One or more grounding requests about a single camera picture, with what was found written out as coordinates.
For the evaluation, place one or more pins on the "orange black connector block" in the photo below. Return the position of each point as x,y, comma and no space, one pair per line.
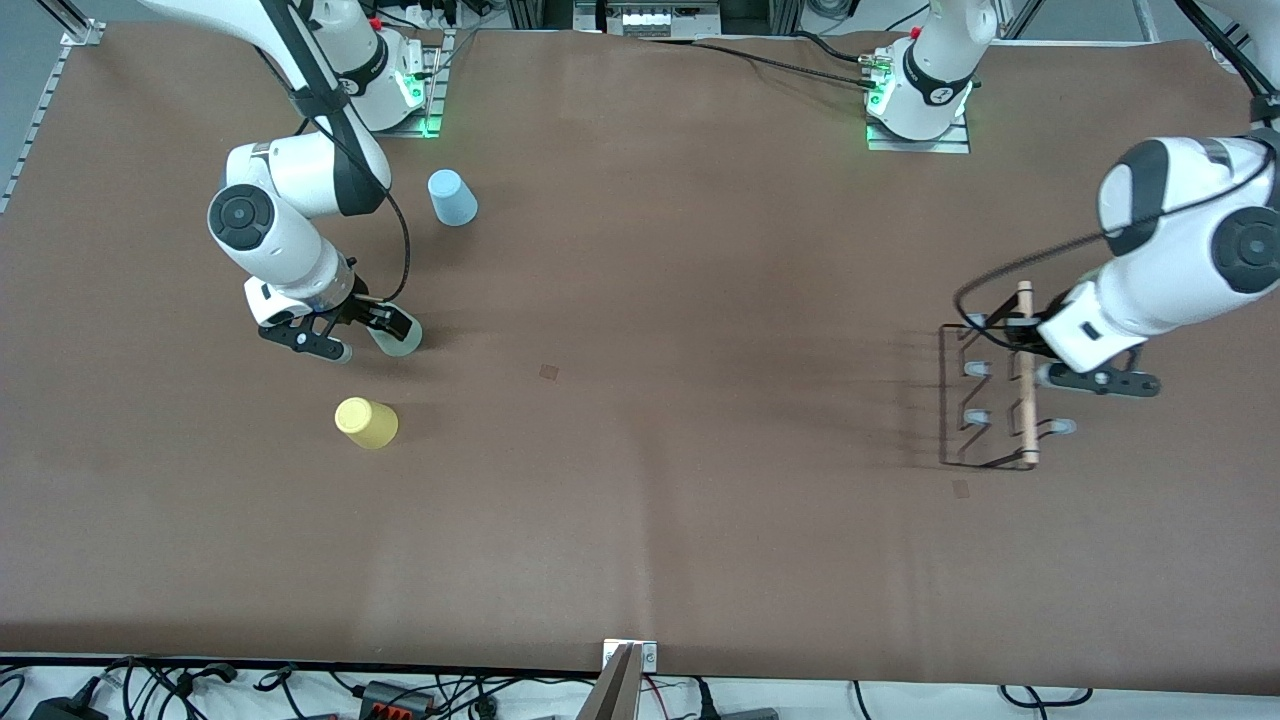
395,697

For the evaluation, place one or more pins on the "perforated aluminium edge rail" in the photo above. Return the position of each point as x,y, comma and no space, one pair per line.
58,75

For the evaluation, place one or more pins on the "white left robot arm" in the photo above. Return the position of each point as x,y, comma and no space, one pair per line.
1180,250

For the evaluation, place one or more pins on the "right arm aluminium base plate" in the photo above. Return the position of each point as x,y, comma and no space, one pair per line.
437,80

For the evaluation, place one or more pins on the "white power strip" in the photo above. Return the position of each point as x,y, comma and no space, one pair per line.
645,18

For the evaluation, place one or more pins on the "brown table cover sheet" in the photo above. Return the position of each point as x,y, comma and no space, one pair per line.
640,550

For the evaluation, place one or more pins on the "light blue plastic cup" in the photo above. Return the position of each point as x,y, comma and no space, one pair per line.
452,198

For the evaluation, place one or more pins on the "left arm aluminium base plate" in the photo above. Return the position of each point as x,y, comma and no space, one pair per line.
920,146

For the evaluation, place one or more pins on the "mint green plastic cup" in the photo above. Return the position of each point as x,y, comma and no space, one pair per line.
405,345

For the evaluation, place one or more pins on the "yellow plastic cup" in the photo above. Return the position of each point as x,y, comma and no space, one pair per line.
366,423

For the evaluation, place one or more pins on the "aluminium corner rail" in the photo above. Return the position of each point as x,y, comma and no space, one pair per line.
1225,52
75,25

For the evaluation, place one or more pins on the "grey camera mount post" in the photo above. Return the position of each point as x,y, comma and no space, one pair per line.
615,690

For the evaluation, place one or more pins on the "black power adapter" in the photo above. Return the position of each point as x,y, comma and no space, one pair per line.
65,710

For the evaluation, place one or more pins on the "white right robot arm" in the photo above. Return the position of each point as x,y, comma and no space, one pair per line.
290,180

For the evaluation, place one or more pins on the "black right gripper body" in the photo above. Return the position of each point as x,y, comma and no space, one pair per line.
353,310

